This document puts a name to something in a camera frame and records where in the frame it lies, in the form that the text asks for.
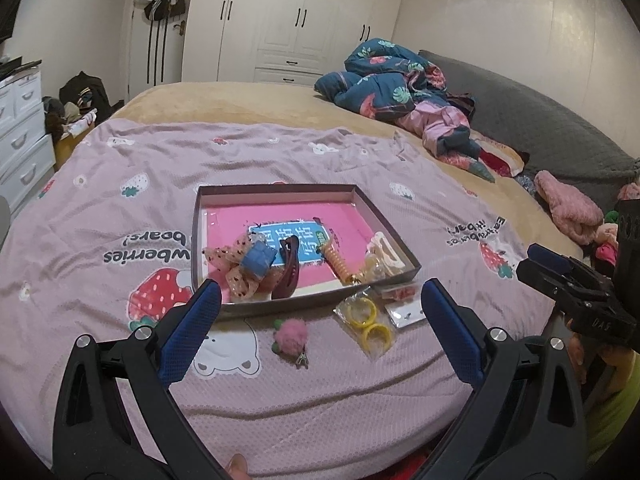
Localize white drawer chest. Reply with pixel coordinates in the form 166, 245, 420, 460
0, 66, 55, 217

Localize left hand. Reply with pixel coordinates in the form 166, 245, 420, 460
226, 454, 252, 480

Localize clear plastic earring box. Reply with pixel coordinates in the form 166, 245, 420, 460
374, 282, 426, 330

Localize orange spiral hair tie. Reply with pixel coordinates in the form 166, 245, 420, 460
314, 216, 369, 286

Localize right hand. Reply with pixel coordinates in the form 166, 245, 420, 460
567, 334, 636, 401

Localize pink pompom strawberry clip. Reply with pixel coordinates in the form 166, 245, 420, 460
271, 318, 309, 368

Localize white wardrobe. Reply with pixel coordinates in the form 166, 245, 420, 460
182, 0, 401, 86

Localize teal floral quilt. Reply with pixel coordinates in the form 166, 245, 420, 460
314, 38, 495, 182

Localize dotted organza bow scrunchie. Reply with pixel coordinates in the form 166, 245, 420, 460
202, 232, 282, 301

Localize small blue box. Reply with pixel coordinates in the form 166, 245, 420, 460
240, 240, 277, 281

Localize black jacket pile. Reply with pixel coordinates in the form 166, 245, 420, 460
42, 72, 115, 143

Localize yellow green sleeve forearm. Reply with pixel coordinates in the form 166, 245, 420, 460
586, 353, 639, 468

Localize grey headboard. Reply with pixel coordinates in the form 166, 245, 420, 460
419, 50, 639, 211

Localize pink strawberry print blanket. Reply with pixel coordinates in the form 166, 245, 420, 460
1, 119, 552, 479

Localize pink plush toy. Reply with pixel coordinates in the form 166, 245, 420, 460
534, 170, 604, 246

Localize cream hair claw clip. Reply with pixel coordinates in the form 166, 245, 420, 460
367, 232, 406, 275

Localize white door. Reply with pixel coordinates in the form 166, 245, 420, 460
126, 0, 190, 101

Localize yellow rings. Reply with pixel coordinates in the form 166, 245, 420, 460
332, 294, 396, 360

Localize clear pearl hair claw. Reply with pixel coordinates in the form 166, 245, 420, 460
356, 254, 387, 283

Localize tan bed sheet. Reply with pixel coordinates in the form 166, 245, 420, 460
114, 81, 582, 259

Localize yellow cardboard box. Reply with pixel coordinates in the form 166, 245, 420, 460
54, 108, 98, 170

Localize maroon oval hair clip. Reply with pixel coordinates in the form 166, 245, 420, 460
271, 235, 300, 300

